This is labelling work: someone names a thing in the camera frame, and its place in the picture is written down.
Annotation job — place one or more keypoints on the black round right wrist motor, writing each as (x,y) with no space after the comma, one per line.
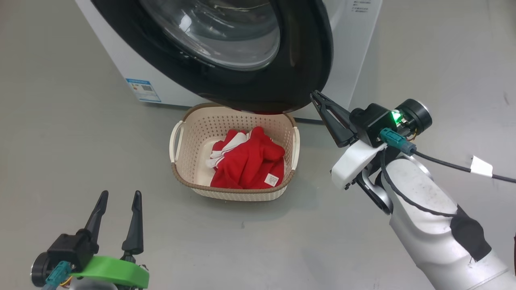
(417,114)

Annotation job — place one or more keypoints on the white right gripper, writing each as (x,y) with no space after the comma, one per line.
(350,163)

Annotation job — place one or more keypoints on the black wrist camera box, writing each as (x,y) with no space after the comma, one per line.
(371,121)
(70,247)

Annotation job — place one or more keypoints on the black round left wrist motor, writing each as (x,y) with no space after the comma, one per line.
(39,270)

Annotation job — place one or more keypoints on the cream perforated basket brown rim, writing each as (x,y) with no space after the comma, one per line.
(193,141)

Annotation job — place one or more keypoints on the blue energy label sticker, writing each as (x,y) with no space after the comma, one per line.
(143,89)

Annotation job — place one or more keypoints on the red and white garment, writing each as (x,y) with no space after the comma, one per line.
(250,165)

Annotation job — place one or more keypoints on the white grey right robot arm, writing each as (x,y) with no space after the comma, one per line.
(423,209)

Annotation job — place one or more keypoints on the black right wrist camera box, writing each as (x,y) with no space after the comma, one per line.
(371,121)

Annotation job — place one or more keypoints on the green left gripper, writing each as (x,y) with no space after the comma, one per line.
(113,269)

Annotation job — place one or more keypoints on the white front-load washing machine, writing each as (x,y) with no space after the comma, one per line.
(354,48)

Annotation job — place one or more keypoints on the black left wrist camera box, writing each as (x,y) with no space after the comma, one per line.
(70,247)

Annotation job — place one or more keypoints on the black round wrist motor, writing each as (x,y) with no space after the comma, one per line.
(417,114)
(39,270)

